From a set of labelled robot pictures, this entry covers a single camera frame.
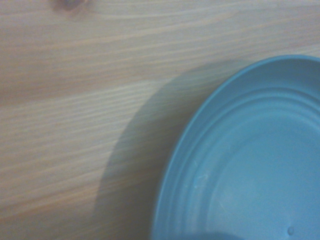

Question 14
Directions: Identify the blue plastic plate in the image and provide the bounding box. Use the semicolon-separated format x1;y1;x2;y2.
150;54;320;240

